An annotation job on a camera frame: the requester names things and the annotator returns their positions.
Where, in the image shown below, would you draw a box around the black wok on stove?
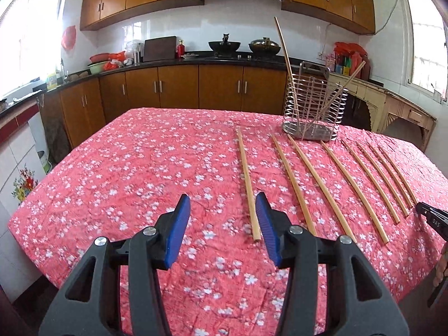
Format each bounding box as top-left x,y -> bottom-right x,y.
208,33 -> 241,57

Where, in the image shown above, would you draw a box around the wire utensil holder basket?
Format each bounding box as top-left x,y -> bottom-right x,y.
282,62 -> 349,142

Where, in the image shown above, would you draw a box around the wooden chopstick eight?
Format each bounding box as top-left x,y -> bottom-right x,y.
357,143 -> 409,218

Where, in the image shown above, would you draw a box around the yellow dish soap bottle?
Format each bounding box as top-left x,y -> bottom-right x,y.
46,73 -> 58,90

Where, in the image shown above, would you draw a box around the white plastic bucket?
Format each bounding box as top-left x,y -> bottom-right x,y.
37,150 -> 52,174

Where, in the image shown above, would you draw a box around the lower wooden kitchen cabinets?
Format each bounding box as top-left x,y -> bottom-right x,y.
40,64 -> 286,158

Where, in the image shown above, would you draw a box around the wooden chopstick six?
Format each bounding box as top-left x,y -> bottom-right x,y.
304,61 -> 365,130

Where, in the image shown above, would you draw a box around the right window frame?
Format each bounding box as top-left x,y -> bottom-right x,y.
402,0 -> 447,103

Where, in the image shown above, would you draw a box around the wooden chopstick nine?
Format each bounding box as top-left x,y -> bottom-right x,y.
368,143 -> 413,208

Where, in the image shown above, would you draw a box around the cream wooden side table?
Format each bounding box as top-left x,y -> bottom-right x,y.
328,73 -> 436,151

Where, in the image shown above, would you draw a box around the gas stove top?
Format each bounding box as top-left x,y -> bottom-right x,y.
204,52 -> 284,62

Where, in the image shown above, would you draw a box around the dark wooden cutting board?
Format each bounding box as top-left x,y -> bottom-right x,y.
143,36 -> 177,62

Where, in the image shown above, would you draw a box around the red plastic bag on wall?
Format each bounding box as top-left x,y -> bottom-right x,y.
61,25 -> 77,52

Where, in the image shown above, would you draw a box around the dark sauce bottle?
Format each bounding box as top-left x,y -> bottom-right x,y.
361,55 -> 370,81

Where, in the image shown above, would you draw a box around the wooden chopstick three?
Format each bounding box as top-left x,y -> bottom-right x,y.
270,134 -> 317,236

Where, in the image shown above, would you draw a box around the red bottle on counter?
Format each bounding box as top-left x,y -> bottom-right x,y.
176,39 -> 185,59

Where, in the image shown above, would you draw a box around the green basin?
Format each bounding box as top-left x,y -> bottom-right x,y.
88,61 -> 108,75

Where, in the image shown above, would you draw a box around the red plastic basin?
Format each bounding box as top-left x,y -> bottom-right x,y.
90,53 -> 109,64

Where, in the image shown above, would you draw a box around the person's right hand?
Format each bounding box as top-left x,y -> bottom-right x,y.
433,253 -> 447,287

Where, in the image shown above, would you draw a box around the wooden chopstick four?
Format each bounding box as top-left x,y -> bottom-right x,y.
287,134 -> 357,243

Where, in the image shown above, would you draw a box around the wooden chopstick five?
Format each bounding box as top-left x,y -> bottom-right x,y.
320,141 -> 389,244

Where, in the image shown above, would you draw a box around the red floral tablecloth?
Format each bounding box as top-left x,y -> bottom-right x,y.
8,108 -> 447,335

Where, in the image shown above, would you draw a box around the lidded dark cooking pot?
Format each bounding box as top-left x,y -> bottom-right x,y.
248,37 -> 281,58

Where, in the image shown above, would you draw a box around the wooden chopstick ten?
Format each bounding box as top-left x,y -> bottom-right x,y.
378,146 -> 418,204

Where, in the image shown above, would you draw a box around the small plate of food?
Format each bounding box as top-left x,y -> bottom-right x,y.
182,53 -> 200,60

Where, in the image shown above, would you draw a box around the wooden chopstick one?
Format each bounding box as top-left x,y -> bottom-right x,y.
274,16 -> 300,121

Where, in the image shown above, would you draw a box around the wooden chopstick two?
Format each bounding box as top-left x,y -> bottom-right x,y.
237,128 -> 261,242

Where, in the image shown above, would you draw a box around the red oil jug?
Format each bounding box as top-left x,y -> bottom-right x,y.
350,52 -> 363,75

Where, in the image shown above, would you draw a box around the wooden chopstick seven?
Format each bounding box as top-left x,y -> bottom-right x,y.
342,140 -> 400,225

